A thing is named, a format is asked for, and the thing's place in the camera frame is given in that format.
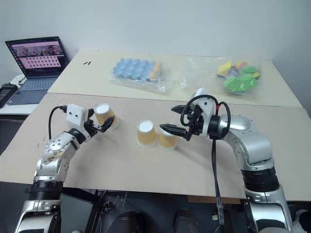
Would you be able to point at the blue egg tray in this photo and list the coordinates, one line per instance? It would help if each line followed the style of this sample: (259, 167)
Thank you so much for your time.
(132, 69)

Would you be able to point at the tan wooden peg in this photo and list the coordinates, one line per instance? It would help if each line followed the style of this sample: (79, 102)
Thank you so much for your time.
(155, 71)

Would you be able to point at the clear bag with egg tray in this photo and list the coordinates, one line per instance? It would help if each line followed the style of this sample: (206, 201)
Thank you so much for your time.
(160, 83)

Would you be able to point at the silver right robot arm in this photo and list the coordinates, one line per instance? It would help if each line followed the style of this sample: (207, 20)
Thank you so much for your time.
(252, 143)

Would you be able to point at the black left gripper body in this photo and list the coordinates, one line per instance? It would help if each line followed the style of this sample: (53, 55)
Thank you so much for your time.
(90, 129)

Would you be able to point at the dark green foam block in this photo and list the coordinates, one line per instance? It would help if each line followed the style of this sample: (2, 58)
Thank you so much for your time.
(248, 69)

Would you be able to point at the black handheld device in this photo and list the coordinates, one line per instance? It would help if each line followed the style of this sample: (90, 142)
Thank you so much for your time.
(6, 93)

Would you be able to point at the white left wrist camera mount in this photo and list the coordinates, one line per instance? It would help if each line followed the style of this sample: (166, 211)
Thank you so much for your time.
(75, 116)

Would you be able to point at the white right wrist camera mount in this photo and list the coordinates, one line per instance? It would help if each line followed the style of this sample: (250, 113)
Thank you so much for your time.
(209, 112)

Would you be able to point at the yellow foam block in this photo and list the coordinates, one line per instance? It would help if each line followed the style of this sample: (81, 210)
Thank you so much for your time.
(224, 68)

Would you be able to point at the black table frame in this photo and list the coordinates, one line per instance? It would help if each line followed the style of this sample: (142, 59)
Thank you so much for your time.
(93, 208)

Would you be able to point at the open grey laptop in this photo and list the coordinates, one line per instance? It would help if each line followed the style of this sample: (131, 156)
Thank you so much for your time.
(36, 60)

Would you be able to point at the purple foam block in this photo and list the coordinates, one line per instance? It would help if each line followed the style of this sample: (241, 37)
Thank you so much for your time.
(233, 72)

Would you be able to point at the dark rounded shape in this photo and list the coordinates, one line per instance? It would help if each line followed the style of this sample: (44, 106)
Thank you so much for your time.
(186, 221)
(128, 222)

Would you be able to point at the yellow paper cup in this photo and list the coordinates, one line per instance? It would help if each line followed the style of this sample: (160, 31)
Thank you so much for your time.
(167, 142)
(105, 115)
(146, 136)

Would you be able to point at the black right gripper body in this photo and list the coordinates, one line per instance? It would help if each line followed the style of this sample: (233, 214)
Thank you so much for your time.
(196, 126)

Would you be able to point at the clear bag with foam blocks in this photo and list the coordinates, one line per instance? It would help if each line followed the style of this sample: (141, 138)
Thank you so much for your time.
(201, 72)

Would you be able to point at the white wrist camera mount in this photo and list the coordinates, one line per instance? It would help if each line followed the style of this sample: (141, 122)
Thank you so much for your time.
(75, 116)
(209, 112)

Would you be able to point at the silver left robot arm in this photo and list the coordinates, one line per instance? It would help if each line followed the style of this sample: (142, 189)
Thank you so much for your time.
(54, 155)

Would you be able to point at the white side table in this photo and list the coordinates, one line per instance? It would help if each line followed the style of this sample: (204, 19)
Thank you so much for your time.
(18, 109)

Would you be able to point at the large green foam block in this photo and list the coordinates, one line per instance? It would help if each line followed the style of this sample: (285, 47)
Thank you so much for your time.
(239, 82)

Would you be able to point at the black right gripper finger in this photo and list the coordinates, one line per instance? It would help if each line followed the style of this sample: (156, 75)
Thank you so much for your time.
(173, 129)
(179, 109)

